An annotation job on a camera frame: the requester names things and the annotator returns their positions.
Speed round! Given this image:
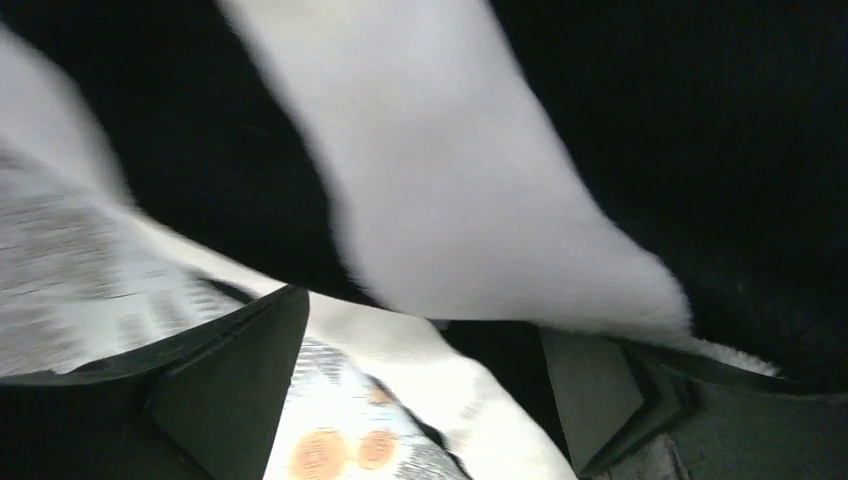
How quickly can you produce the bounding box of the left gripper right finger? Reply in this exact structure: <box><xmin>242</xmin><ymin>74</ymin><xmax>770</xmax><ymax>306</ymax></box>
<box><xmin>541</xmin><ymin>330</ymin><xmax>847</xmax><ymax>479</ymax></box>

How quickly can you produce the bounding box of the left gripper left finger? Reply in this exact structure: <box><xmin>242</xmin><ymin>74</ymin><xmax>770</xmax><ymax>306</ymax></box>
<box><xmin>1</xmin><ymin>286</ymin><xmax>309</xmax><ymax>480</ymax></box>

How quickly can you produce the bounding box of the black white striped pillow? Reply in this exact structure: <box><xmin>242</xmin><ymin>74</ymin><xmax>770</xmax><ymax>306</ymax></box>
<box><xmin>1</xmin><ymin>1</ymin><xmax>847</xmax><ymax>479</ymax></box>

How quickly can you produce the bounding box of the floral patterned table cloth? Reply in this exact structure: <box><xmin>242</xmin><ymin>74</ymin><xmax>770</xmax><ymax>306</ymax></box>
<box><xmin>1</xmin><ymin>151</ymin><xmax>464</xmax><ymax>479</ymax></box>

